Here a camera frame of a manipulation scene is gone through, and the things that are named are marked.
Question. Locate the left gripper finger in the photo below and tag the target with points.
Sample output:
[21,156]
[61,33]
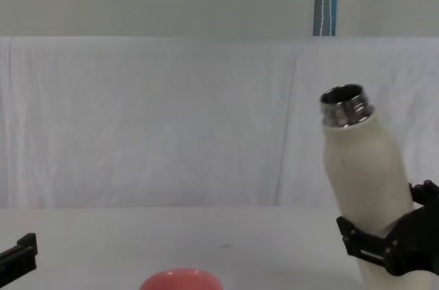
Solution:
[20,255]

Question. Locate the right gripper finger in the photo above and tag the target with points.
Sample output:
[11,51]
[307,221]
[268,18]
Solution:
[427,192]
[360,249]

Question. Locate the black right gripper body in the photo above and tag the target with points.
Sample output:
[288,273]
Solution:
[418,242]

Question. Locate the cream vacuum bottle steel neck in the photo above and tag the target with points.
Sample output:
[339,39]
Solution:
[363,173]

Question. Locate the white table cloth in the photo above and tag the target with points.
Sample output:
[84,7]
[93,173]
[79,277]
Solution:
[171,238]

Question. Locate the pink cup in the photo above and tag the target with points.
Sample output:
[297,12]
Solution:
[181,281]

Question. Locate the white curtain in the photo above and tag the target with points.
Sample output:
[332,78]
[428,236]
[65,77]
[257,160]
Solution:
[154,125]

